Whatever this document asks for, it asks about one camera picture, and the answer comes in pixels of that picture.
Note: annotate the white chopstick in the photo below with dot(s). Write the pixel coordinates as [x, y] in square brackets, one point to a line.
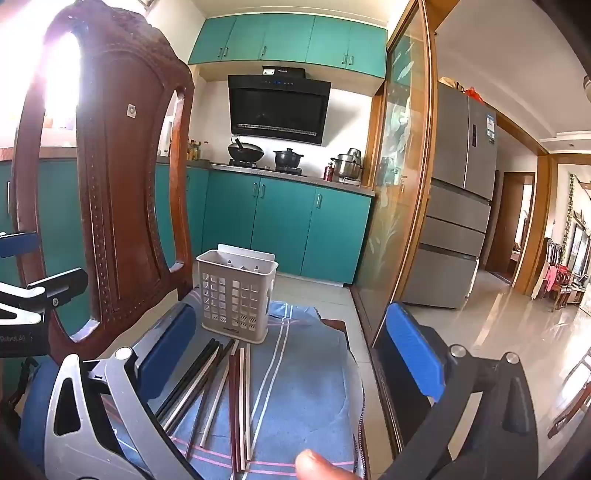
[219, 394]
[248, 401]

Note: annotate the red item on refrigerator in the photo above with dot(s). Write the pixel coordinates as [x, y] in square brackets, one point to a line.
[473, 94]

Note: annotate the carved wooden chair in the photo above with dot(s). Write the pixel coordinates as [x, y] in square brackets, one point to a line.
[124, 184]

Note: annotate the black wok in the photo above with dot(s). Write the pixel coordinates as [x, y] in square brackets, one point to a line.
[244, 151]

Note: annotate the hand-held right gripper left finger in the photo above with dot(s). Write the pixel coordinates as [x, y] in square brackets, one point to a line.
[168, 344]

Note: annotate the red bottle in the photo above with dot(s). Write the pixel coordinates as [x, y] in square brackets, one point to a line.
[328, 173]

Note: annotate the condiment bottles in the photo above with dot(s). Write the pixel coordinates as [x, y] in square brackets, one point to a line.
[197, 150]

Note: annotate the stacked steel pots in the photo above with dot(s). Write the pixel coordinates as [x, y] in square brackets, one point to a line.
[347, 166]

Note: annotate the black cooking pot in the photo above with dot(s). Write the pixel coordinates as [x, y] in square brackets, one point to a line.
[287, 159]

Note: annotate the kitchen countertop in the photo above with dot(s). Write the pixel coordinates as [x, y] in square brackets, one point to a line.
[341, 183]

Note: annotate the teal upper kitchen cabinets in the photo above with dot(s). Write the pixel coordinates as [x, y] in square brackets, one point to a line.
[286, 41]

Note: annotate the black range hood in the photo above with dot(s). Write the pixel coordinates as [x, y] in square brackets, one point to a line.
[277, 110]

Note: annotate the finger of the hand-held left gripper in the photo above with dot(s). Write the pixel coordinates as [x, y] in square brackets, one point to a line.
[18, 245]
[60, 284]

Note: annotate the person's right hand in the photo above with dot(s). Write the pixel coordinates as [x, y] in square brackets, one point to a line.
[318, 468]

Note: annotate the blue striped towel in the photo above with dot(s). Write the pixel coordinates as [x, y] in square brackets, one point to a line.
[300, 383]

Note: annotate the white plastic utensil holder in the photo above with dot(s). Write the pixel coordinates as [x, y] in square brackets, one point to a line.
[231, 330]

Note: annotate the gas stove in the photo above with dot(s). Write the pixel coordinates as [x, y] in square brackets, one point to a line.
[268, 170]

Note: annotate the distant wooden dining chairs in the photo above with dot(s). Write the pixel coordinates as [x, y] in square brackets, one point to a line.
[561, 281]

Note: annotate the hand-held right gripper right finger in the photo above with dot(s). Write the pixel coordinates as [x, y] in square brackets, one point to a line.
[415, 350]

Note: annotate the grey refrigerator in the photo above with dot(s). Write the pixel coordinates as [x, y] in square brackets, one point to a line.
[457, 207]

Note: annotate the frosted glass sliding door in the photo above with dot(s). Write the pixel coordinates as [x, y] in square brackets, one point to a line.
[401, 184]

